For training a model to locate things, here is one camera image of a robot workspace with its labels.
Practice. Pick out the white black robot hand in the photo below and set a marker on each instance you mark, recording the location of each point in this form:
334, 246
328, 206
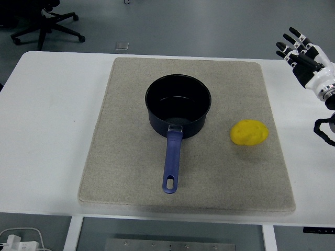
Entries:
320, 75

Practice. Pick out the yellow potato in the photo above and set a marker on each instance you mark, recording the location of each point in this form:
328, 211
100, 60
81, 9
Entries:
249, 132

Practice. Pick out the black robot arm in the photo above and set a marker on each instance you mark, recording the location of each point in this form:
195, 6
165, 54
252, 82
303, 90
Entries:
330, 95

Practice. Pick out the black table control panel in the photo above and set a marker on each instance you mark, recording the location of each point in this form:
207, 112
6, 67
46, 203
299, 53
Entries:
318, 230

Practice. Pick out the white table leg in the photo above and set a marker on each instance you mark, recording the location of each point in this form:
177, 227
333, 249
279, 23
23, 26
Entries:
72, 235
269, 239

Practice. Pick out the silver floor outlet plate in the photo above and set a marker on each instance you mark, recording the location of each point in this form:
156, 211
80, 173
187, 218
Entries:
122, 45

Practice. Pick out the beige fabric mat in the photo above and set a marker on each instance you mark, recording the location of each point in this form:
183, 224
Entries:
125, 157

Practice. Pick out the grey metal plate with screws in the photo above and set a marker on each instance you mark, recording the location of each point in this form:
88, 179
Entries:
170, 245

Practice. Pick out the black office chair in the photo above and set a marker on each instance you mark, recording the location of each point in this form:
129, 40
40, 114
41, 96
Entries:
44, 23

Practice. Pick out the white power strip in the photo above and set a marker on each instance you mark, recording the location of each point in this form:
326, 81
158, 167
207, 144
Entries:
18, 244

